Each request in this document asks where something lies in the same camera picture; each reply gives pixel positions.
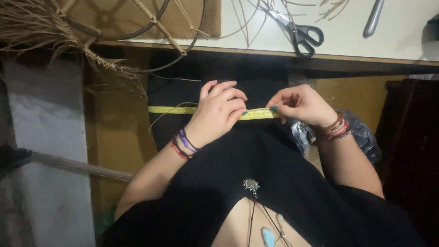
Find thin raffia strand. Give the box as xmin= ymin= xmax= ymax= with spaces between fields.
xmin=148 ymin=102 xmax=199 ymax=137

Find yellow measuring tape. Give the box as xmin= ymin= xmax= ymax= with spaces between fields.
xmin=148 ymin=106 xmax=282 ymax=121

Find brown beaded bracelet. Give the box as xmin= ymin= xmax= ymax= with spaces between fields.
xmin=313 ymin=110 xmax=345 ymax=135

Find brown fibre mat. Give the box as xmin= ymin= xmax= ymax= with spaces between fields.
xmin=58 ymin=0 xmax=222 ymax=40

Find raffia fringed hoop craft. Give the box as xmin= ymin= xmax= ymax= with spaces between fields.
xmin=0 ymin=0 xmax=210 ymax=101

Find person's right hand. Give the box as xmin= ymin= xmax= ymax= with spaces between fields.
xmin=266 ymin=84 xmax=339 ymax=129

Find dark grey object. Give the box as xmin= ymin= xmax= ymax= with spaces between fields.
xmin=422 ymin=13 xmax=439 ymax=46

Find person's left hand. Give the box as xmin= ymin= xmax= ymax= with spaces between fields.
xmin=185 ymin=80 xmax=248 ymax=149

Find purple cord bracelet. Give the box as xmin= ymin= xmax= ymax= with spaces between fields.
xmin=178 ymin=128 xmax=200 ymax=153

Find red cord bracelet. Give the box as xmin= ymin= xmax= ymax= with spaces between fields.
xmin=170 ymin=142 xmax=190 ymax=161

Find dark wooden cabinet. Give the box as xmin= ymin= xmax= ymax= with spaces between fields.
xmin=375 ymin=79 xmax=439 ymax=247

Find silver sun pendant necklace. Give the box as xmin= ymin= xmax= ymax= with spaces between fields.
xmin=241 ymin=178 xmax=292 ymax=247

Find blue stone pendant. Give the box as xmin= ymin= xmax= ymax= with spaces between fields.
xmin=262 ymin=226 xmax=276 ymax=247

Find grey wooden stick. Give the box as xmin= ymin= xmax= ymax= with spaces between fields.
xmin=30 ymin=152 xmax=134 ymax=183

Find red beaded bracelet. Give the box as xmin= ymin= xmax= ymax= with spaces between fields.
xmin=318 ymin=121 xmax=351 ymax=141

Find black dress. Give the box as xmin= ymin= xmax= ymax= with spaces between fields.
xmin=102 ymin=51 xmax=426 ymax=247

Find white stone pendant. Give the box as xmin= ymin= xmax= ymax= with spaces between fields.
xmin=277 ymin=213 xmax=286 ymax=239

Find clear plastic bag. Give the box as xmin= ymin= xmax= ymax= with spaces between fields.
xmin=290 ymin=109 xmax=382 ymax=165

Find bunch of loose raffia strands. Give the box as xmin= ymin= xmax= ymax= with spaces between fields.
xmin=219 ymin=0 xmax=351 ymax=49

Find black handled scissors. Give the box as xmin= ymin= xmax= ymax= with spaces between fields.
xmin=257 ymin=0 xmax=325 ymax=58

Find black cord bracelet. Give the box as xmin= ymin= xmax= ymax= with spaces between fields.
xmin=173 ymin=134 xmax=195 ymax=159

